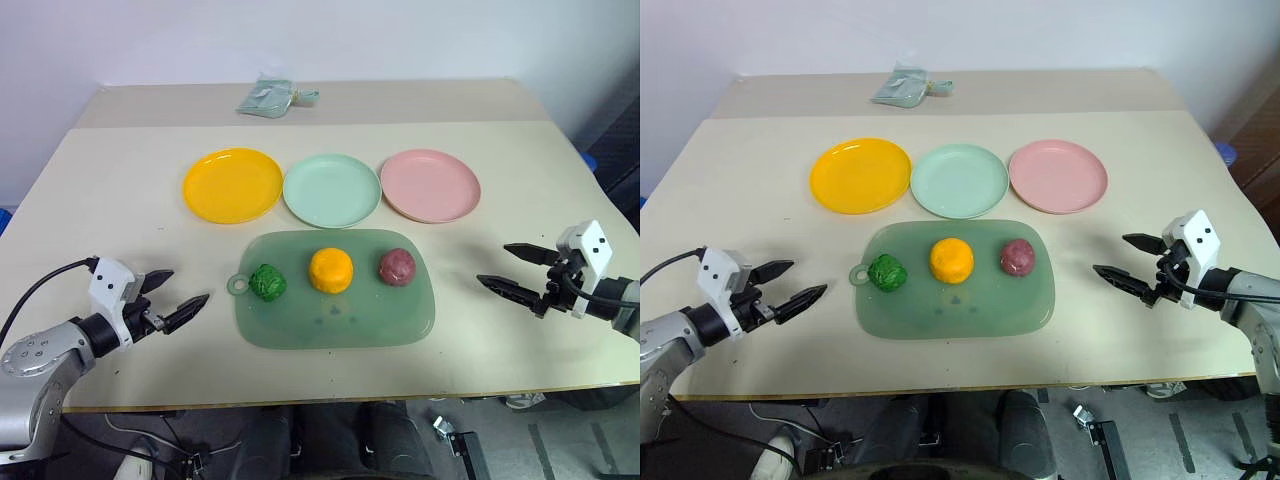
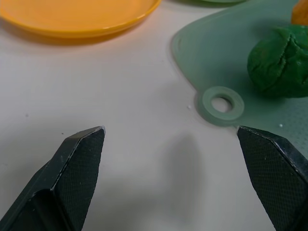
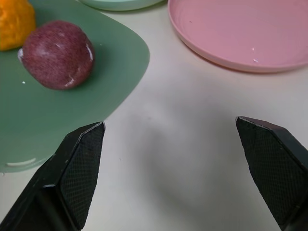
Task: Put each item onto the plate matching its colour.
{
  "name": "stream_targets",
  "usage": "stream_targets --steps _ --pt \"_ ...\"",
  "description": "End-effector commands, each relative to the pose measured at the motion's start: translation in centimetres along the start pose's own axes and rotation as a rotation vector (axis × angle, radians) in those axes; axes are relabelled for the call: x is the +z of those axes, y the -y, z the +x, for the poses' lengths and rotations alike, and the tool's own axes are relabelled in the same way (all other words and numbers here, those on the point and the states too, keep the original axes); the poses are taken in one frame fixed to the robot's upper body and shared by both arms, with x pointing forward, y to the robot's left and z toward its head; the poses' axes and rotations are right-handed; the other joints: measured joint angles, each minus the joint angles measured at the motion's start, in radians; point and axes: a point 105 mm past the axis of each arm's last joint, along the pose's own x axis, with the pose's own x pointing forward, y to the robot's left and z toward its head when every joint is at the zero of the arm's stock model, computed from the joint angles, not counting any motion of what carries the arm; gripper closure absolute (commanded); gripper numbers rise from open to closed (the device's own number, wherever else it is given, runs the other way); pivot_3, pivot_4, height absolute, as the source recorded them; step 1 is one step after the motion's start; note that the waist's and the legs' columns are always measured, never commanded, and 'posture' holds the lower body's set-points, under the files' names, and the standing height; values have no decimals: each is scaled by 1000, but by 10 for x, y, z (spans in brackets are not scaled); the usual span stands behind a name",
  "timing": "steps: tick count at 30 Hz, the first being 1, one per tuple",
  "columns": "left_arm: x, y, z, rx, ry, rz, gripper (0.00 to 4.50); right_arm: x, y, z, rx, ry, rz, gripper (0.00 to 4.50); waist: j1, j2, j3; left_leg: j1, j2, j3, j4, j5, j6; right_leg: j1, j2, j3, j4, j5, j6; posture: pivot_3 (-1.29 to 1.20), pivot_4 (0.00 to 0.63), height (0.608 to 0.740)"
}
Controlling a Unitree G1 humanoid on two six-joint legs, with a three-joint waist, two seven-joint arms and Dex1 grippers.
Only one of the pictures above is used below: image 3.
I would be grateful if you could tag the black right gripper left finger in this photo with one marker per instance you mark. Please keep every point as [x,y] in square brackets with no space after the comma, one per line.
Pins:
[72,173]

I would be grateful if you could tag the red apple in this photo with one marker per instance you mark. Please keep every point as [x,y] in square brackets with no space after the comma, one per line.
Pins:
[57,55]

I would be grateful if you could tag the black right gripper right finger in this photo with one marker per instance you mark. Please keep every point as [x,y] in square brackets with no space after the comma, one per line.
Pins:
[276,168]

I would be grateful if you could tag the pink plate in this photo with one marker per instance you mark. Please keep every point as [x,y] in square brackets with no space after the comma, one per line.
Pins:
[240,31]

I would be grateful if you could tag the green square plate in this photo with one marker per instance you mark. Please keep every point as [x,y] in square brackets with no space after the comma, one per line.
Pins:
[48,103]

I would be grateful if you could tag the orange fruit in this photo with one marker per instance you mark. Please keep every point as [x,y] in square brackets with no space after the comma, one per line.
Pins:
[14,22]

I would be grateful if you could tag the light green plate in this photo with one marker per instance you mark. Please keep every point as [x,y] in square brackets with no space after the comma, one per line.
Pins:
[120,3]

